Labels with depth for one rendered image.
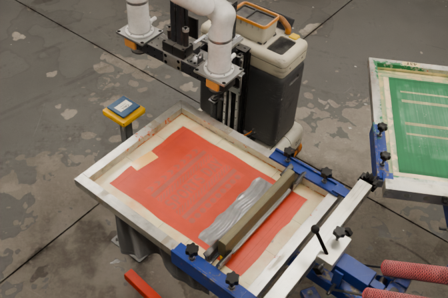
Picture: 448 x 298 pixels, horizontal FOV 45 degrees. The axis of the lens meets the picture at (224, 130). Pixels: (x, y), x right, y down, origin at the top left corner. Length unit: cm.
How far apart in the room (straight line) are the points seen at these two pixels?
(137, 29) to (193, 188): 78
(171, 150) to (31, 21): 286
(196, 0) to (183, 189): 68
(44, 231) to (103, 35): 191
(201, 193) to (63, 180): 154
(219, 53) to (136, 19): 44
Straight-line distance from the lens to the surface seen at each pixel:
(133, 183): 204
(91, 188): 200
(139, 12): 237
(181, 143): 217
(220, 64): 216
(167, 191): 200
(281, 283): 170
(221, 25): 205
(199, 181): 203
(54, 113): 384
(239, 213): 194
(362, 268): 179
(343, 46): 452
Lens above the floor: 250
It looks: 44 degrees down
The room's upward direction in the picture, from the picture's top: 3 degrees clockwise
